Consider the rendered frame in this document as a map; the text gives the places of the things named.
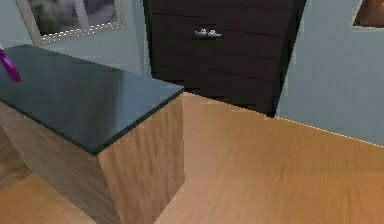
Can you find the wooden counter with dark top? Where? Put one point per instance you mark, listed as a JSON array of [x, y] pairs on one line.
[[100, 110]]

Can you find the white framed brown picture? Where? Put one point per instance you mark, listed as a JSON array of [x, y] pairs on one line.
[[370, 13]]

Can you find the purple curved object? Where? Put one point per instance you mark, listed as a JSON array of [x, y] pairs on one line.
[[9, 68]]

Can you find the dark brown room door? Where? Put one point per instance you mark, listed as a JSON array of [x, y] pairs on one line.
[[220, 56]]

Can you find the white framed grey picture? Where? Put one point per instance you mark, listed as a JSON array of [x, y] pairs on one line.
[[71, 16]]

